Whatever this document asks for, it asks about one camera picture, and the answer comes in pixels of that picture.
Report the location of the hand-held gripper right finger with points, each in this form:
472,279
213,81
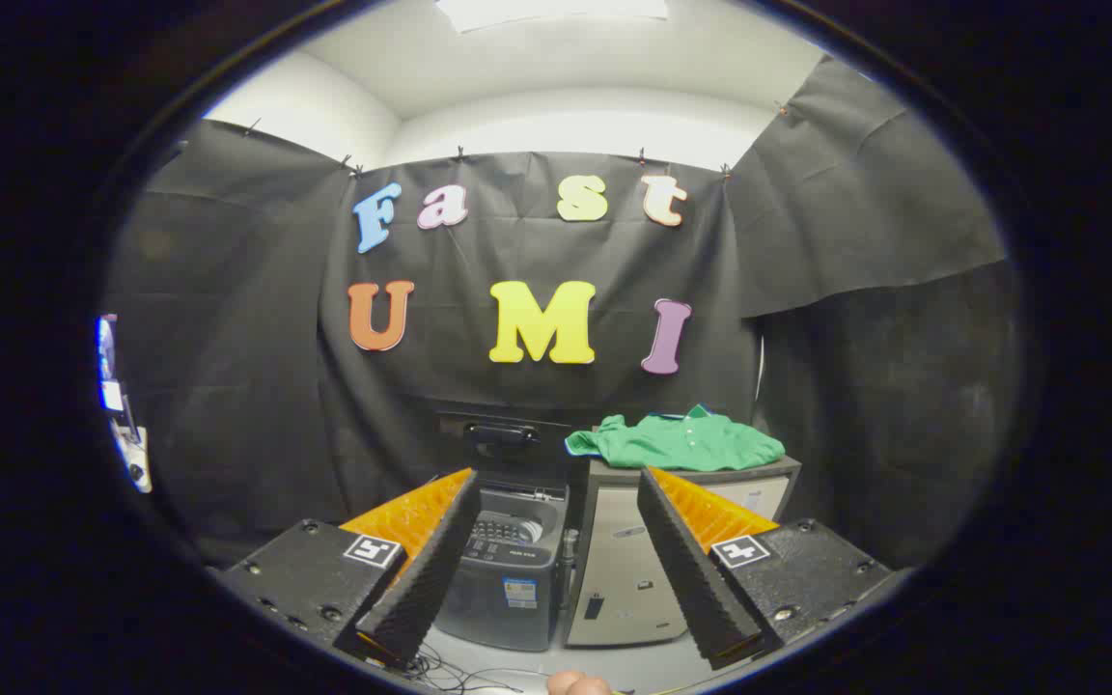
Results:
691,569

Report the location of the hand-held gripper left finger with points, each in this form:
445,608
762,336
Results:
430,569

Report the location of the dark grey washing machine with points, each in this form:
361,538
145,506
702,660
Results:
508,598

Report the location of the green polo shirt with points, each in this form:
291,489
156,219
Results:
681,446

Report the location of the dark washing machine lid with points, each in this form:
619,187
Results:
503,439

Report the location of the beige cabinet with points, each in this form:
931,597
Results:
624,579

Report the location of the black backdrop cloth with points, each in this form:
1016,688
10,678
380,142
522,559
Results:
257,386

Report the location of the white and blue equipment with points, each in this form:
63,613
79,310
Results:
122,425

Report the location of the ceiling light panel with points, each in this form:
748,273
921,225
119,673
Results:
546,10

